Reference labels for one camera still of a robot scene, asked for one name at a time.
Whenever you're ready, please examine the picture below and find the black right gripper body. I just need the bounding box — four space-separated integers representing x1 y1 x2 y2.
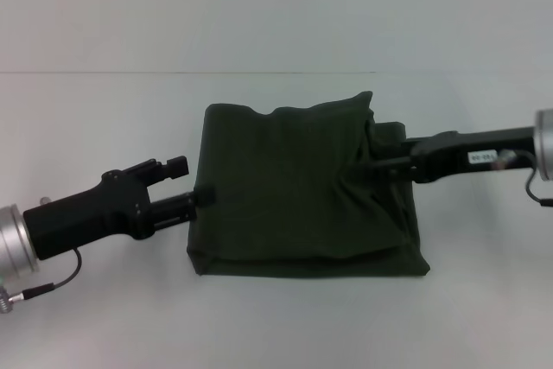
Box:
402 124 537 185

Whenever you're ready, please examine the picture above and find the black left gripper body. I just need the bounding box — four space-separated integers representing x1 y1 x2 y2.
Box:
21 168 153 263

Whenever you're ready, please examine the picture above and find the dark green t-shirt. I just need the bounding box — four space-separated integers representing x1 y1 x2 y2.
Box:
185 90 432 277

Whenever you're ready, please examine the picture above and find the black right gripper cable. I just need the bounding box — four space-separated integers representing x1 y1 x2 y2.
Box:
496 149 553 209

